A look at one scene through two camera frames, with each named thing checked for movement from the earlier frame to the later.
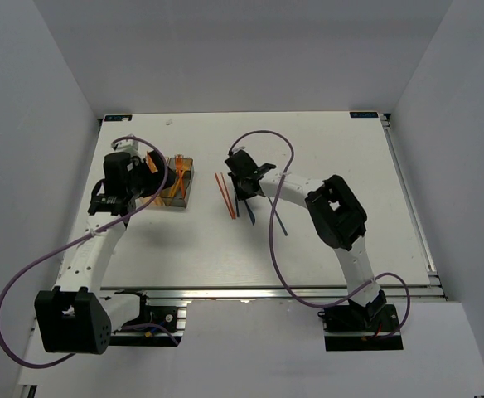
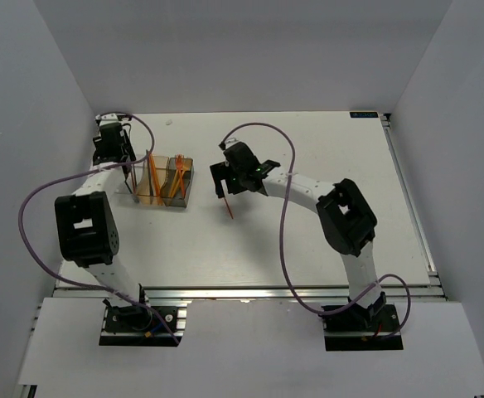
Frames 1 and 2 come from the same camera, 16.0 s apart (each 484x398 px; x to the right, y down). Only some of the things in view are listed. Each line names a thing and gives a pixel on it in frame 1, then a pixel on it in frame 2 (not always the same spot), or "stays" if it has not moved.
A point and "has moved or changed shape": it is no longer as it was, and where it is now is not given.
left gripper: [156, 179] → [128, 148]
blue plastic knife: [250, 211] has moved or changed shape
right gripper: [240, 195] → [220, 172]
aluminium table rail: [261, 293] stays
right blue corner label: [364, 114] stays
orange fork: [179, 160] stays
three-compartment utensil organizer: [176, 196] stays
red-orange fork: [179, 162] stays
